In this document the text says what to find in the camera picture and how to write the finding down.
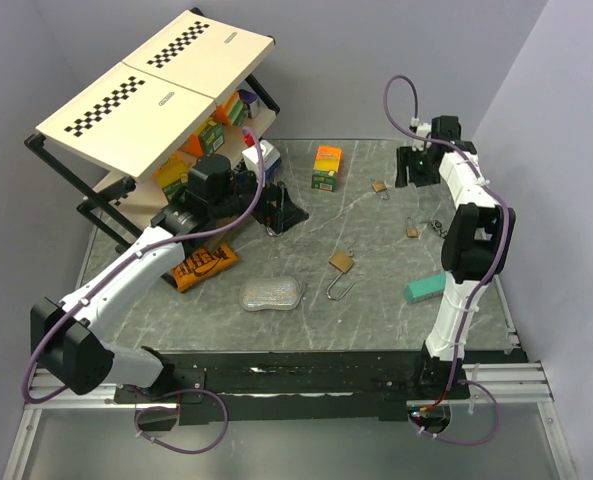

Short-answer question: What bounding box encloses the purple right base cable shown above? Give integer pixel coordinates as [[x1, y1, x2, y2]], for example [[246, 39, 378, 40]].
[[408, 379, 502, 446]]

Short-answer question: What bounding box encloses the orange green box upper right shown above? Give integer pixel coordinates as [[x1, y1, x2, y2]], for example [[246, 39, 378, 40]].
[[212, 91, 248, 127]]

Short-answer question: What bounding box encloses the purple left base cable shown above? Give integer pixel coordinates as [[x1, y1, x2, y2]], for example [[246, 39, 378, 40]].
[[134, 389, 231, 455]]

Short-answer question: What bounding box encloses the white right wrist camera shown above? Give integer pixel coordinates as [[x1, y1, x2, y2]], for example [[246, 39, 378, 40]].
[[410, 117, 431, 151]]

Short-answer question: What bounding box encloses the orange green box on table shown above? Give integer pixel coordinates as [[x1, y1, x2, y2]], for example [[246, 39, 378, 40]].
[[311, 146, 343, 192]]

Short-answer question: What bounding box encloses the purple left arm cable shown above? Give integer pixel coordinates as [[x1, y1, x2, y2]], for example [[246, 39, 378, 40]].
[[21, 127, 267, 404]]

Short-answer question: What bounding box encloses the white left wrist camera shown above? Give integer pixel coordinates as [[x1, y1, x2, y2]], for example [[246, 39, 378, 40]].
[[242, 127, 278, 175]]

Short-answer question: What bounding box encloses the orange green box middle shelf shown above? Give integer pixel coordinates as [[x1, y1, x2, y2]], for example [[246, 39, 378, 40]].
[[179, 117, 225, 157]]

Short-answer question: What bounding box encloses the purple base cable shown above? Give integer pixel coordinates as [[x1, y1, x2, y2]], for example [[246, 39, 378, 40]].
[[408, 379, 502, 446], [134, 389, 231, 455]]

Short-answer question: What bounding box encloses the aluminium table frame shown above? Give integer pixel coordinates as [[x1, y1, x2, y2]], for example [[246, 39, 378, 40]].
[[3, 139, 577, 480]]

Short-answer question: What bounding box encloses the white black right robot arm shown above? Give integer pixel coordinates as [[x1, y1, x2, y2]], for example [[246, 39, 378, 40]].
[[396, 116, 516, 399]]

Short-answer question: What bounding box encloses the open padlock by shelf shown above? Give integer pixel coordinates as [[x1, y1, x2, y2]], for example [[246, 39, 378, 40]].
[[266, 222, 287, 237]]

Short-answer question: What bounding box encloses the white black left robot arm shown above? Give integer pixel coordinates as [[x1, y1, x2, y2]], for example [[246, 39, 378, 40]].
[[30, 154, 309, 402]]

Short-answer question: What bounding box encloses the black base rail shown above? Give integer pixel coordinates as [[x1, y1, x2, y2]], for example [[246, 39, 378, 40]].
[[114, 350, 470, 425]]

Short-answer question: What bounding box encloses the large open brass padlock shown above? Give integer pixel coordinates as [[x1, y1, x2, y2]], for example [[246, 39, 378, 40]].
[[326, 248, 355, 301]]

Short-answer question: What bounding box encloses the yellow green box lower shelf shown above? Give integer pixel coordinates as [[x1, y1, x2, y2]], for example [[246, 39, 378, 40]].
[[154, 152, 189, 201]]

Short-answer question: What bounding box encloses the small brass padlock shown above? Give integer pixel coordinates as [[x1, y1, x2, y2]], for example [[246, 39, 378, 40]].
[[405, 216, 420, 239], [371, 179, 390, 201]]

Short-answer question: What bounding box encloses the teal rectangular box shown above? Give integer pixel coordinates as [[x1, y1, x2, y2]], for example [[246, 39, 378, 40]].
[[404, 272, 446, 304]]

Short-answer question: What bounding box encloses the orange snack bag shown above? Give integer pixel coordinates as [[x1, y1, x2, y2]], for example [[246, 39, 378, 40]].
[[171, 244, 238, 293]]

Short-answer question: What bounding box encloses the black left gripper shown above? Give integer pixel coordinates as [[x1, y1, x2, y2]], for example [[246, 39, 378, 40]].
[[211, 164, 308, 233]]

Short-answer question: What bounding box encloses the cream black two-tier shelf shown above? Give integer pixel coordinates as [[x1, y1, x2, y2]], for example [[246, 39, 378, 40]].
[[25, 8, 280, 251]]

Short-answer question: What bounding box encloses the small dark key bunch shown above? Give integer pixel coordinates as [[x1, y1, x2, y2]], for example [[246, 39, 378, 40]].
[[422, 219, 448, 239]]

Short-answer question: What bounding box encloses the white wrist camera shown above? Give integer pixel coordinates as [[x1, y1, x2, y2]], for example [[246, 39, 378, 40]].
[[242, 127, 278, 175], [410, 117, 431, 151]]

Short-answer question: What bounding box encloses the purple white small box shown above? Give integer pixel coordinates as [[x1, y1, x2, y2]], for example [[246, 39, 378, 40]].
[[238, 89, 260, 119]]

